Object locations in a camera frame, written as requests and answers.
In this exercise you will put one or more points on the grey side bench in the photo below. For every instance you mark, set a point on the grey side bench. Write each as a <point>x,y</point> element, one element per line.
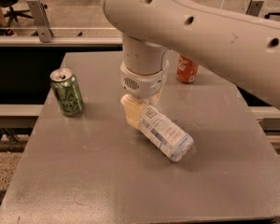
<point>19,116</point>

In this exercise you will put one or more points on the green soda can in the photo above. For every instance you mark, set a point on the green soda can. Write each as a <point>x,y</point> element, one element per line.
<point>66,90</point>

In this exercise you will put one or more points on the blue labelled plastic water bottle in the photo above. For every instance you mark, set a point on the blue labelled plastic water bottle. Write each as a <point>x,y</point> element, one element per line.
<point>169,138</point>

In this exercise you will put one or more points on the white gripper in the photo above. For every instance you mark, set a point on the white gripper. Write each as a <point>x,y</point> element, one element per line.
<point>144,84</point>

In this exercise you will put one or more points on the left metal bracket post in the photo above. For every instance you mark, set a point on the left metal bracket post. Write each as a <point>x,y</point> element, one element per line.
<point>41,20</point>

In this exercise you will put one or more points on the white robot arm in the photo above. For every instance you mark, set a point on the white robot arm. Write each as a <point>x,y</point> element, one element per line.
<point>242,49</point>

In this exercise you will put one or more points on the metal rail barrier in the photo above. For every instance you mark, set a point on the metal rail barrier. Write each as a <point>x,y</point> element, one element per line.
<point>60,41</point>

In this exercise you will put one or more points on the metal bracket post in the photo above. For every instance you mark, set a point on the metal bracket post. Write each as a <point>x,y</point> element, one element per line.
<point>254,7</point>
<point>41,20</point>

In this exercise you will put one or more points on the right metal bracket post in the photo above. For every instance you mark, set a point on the right metal bracket post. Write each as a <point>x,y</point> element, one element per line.
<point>254,7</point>

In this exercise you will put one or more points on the red cola can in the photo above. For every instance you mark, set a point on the red cola can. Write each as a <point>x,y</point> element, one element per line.
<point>186,70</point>

